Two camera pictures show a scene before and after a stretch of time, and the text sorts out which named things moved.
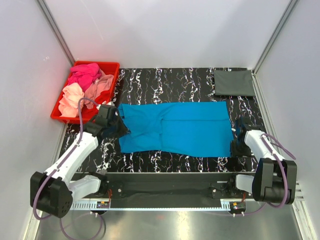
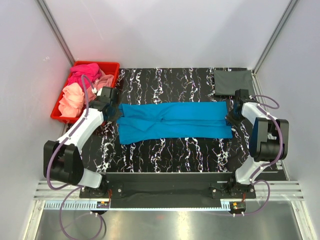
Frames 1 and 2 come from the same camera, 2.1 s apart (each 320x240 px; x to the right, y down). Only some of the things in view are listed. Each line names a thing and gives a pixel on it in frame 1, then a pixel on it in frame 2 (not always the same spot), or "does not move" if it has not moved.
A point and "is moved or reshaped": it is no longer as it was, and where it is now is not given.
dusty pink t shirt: x=102 y=84 does not move
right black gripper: x=235 y=153 -> x=231 y=120
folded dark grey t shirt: x=235 y=83 does not move
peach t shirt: x=68 y=106 does not move
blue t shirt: x=183 y=129 is moved or reshaped
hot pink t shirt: x=84 y=74 does not move
